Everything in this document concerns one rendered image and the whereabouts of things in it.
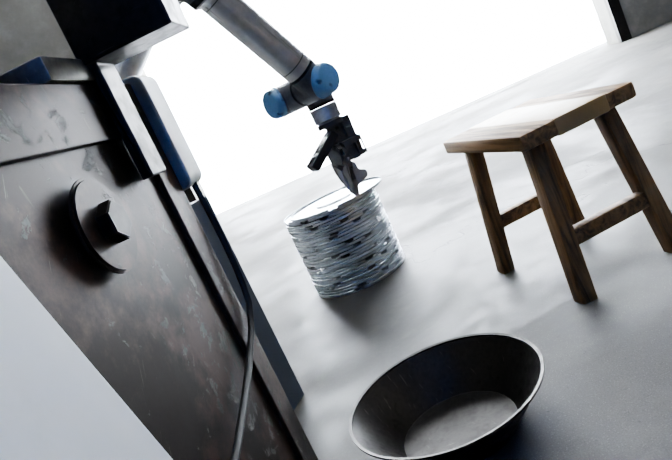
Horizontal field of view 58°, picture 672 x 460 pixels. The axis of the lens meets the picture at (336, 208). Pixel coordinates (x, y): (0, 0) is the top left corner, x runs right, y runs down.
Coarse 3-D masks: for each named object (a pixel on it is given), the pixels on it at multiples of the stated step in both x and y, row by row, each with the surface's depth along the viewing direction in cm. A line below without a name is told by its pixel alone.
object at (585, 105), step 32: (576, 96) 115; (608, 96) 105; (480, 128) 129; (512, 128) 112; (544, 128) 103; (608, 128) 109; (480, 160) 131; (544, 160) 106; (640, 160) 110; (480, 192) 132; (544, 192) 107; (640, 192) 111; (576, 224) 110; (608, 224) 109; (576, 256) 107; (576, 288) 108
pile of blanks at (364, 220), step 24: (336, 216) 167; (360, 216) 169; (384, 216) 177; (312, 240) 170; (336, 240) 168; (360, 240) 169; (384, 240) 173; (312, 264) 177; (336, 264) 172; (360, 264) 172; (384, 264) 172; (336, 288) 172; (360, 288) 171
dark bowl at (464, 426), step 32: (416, 352) 103; (448, 352) 101; (480, 352) 98; (512, 352) 93; (384, 384) 100; (416, 384) 100; (448, 384) 99; (480, 384) 96; (512, 384) 91; (352, 416) 92; (384, 416) 95; (416, 416) 97; (448, 416) 93; (480, 416) 90; (512, 416) 75; (384, 448) 87; (416, 448) 89; (448, 448) 86; (480, 448) 76
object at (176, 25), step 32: (64, 0) 53; (96, 0) 53; (128, 0) 53; (160, 0) 53; (64, 32) 54; (96, 32) 54; (128, 32) 54; (160, 32) 55; (96, 64) 55; (128, 96) 59; (128, 128) 56; (160, 160) 60
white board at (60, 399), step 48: (0, 288) 29; (0, 336) 27; (48, 336) 30; (0, 384) 25; (48, 384) 28; (96, 384) 30; (0, 432) 24; (48, 432) 26; (96, 432) 28; (144, 432) 31
